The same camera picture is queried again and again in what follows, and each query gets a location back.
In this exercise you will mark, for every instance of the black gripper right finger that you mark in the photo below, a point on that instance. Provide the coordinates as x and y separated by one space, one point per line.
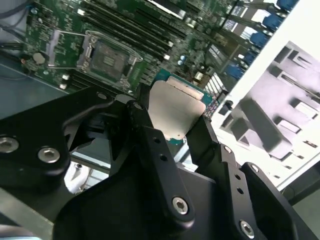
262 195

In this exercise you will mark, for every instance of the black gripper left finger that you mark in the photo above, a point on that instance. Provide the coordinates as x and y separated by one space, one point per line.
37 120

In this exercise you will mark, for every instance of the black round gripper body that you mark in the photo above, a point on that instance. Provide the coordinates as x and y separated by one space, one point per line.
120 212

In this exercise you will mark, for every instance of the metal socket cover frame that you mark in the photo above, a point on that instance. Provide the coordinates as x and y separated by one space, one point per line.
52 50

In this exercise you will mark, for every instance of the silver CPU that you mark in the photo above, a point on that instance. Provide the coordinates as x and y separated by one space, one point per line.
175 110

